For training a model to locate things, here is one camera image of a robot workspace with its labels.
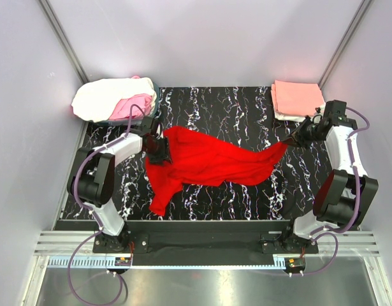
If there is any folded white shirt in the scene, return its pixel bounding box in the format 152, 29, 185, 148
271, 84, 305, 122

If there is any white cable duct strip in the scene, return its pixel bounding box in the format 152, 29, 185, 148
48, 255, 305, 270

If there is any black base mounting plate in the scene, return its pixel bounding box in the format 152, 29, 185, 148
93, 221, 319, 266

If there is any corner aluminium post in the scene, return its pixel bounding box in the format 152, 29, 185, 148
317, 0, 374, 90
37, 0, 89, 84

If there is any white crumpled shirt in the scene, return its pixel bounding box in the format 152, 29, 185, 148
71, 76, 157, 122

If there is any folded salmon pink shirt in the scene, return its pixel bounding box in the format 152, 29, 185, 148
272, 80, 324, 117

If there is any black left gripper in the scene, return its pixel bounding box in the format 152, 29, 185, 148
145, 136, 172, 166

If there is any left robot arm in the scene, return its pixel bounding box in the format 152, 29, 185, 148
67, 116, 172, 253

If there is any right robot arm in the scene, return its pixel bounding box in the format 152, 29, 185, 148
280, 100, 379, 253

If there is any pink crumpled shirt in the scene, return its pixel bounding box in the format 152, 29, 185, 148
110, 76, 156, 120

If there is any right corner aluminium post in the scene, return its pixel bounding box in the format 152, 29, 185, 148
317, 0, 374, 90

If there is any aluminium front rail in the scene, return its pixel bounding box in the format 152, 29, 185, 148
34, 231, 379, 257

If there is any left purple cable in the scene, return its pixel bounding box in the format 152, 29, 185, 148
68, 104, 149, 303

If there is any purple cable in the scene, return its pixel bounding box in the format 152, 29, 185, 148
68, 104, 149, 303
272, 106, 371, 277

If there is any left corner aluminium post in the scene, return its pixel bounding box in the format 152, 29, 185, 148
37, 0, 89, 84

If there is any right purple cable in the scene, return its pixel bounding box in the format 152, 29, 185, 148
272, 106, 371, 277

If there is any red t-shirt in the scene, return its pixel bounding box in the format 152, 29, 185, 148
145, 126, 287, 216

